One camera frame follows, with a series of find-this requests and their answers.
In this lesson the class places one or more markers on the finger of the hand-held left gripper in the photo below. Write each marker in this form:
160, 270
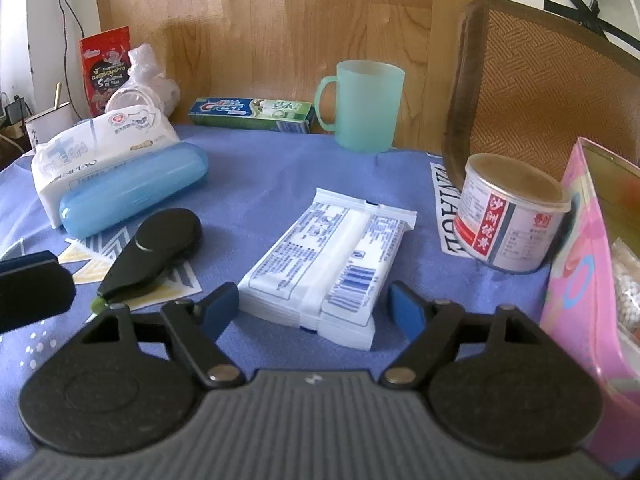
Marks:
35, 295

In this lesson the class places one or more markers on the green plastic cup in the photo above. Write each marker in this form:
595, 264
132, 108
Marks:
367, 105

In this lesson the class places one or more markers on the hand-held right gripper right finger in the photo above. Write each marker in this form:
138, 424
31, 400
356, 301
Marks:
405, 310

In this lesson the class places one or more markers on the plastic bag of paper bowls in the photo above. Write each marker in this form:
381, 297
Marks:
145, 80

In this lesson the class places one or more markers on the red snack box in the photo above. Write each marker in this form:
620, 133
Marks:
102, 75

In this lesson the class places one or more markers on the black oval folding tool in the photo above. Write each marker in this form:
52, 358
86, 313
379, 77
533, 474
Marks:
160, 235

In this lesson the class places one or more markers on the black charger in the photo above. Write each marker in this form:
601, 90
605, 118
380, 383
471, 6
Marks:
15, 110

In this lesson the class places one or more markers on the wooden board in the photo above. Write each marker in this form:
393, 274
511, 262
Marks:
250, 35

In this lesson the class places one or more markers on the pink bag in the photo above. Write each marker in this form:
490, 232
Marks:
575, 285

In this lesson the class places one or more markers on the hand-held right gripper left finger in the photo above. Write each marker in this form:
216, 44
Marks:
220, 310

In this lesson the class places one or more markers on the black tape strip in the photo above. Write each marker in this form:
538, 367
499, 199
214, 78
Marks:
600, 15
567, 6

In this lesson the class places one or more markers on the blue printed tablecloth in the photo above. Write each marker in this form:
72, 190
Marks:
280, 175

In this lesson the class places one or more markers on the large white tissue pack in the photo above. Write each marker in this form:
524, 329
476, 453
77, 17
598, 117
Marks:
100, 145

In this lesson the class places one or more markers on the blue plastic case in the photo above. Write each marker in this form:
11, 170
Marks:
135, 185

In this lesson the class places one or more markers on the wooden stick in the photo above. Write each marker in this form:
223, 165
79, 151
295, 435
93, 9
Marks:
57, 96

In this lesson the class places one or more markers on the green toothpaste box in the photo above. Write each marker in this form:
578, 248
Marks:
250, 110

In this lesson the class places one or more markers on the white blue tissue pack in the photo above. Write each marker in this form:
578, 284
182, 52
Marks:
320, 255

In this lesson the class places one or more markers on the red white tin can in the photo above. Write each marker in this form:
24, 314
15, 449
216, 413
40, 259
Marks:
510, 225

